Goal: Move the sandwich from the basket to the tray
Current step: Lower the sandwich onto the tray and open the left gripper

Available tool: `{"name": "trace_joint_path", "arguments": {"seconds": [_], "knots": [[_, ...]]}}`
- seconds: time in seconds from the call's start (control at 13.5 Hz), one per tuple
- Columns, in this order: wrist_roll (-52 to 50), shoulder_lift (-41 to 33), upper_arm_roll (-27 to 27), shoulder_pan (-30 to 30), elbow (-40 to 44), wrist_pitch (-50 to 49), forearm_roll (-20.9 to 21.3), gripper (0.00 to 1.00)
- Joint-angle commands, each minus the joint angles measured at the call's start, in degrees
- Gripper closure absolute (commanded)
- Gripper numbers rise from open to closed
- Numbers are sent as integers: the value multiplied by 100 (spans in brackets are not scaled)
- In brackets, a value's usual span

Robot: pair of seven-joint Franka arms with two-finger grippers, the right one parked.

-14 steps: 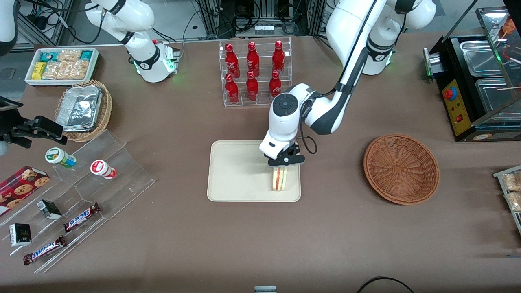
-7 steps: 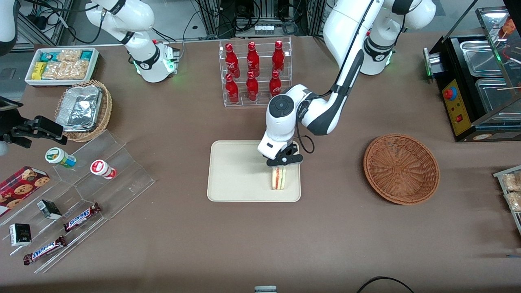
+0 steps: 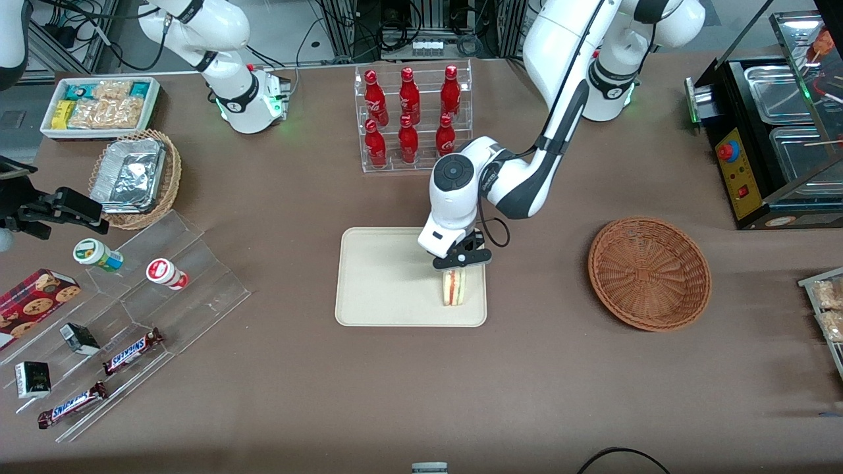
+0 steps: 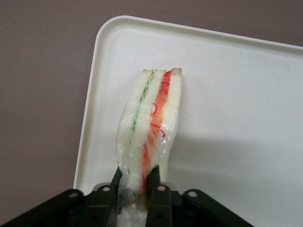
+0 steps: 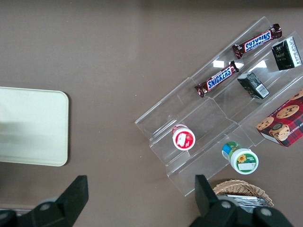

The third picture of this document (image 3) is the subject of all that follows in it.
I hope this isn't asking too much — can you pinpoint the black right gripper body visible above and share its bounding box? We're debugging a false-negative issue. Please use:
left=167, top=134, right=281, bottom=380
left=0, top=174, right=55, bottom=241

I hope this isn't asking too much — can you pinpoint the triangular sandwich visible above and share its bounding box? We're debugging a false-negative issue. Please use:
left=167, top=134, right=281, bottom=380
left=441, top=266, right=468, bottom=307

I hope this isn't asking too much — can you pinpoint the aluminium foil tray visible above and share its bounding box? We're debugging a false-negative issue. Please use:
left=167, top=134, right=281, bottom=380
left=90, top=138, right=167, bottom=215

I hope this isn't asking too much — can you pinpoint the beige plastic tray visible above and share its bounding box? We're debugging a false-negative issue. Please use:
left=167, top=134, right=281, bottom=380
left=335, top=227, right=488, bottom=328

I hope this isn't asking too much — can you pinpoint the tan oval wicker basket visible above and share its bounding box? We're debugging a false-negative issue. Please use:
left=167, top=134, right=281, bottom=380
left=88, top=129, right=182, bottom=230

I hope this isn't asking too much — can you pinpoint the brown round wicker basket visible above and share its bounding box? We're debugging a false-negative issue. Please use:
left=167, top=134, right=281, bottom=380
left=587, top=217, right=713, bottom=332

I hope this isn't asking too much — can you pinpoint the grey tray with snacks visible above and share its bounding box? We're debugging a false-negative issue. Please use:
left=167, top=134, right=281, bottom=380
left=798, top=267, right=843, bottom=382

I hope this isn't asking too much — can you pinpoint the green label yogurt bottle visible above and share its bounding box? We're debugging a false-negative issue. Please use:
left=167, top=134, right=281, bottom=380
left=72, top=238, right=124, bottom=273

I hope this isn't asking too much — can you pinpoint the clear acrylic bottle rack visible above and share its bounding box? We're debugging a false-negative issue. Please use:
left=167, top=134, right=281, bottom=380
left=354, top=59, right=474, bottom=174

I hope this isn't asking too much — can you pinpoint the large clear rice cracker bag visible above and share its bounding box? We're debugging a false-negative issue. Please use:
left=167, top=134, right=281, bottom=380
left=68, top=97, right=145, bottom=130

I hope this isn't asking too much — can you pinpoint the red plaid cookie box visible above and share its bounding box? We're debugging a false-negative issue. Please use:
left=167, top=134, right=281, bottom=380
left=0, top=268, right=82, bottom=352

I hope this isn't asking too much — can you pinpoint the red label yogurt bottle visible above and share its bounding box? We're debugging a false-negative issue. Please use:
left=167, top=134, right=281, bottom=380
left=146, top=258, right=190, bottom=291

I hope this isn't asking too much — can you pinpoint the red cola bottle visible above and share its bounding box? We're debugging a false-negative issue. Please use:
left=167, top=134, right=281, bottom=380
left=441, top=65, right=462, bottom=120
left=398, top=115, right=420, bottom=165
left=399, top=67, right=421, bottom=126
left=364, top=70, right=388, bottom=127
left=435, top=113, right=456, bottom=159
left=365, top=118, right=387, bottom=169

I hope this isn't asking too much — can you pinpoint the small clear rice cracker bag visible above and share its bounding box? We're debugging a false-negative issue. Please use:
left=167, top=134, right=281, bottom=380
left=92, top=80, right=133, bottom=101

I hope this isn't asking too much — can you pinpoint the small black box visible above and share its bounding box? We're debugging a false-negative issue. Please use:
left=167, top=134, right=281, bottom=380
left=14, top=361, right=52, bottom=400
left=59, top=323, right=101, bottom=356

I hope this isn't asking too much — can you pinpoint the white rectangular snack bin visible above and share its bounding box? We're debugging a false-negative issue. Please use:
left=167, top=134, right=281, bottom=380
left=40, top=76, right=161, bottom=141

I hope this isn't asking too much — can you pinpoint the clear acrylic stepped display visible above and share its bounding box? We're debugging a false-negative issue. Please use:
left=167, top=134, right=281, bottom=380
left=0, top=209, right=252, bottom=443

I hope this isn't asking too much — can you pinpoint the snickers chocolate bar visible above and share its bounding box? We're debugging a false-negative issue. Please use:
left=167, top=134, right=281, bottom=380
left=37, top=381, right=109, bottom=430
left=102, top=327, right=164, bottom=377

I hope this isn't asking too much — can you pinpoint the black food warmer machine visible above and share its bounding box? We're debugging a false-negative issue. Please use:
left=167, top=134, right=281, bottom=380
left=685, top=10, right=843, bottom=231

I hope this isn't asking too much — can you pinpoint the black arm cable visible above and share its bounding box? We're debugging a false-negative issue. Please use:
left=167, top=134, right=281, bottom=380
left=477, top=148, right=542, bottom=249

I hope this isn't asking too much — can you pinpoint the black floor cable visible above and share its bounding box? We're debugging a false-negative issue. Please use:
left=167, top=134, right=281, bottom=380
left=576, top=447, right=672, bottom=474

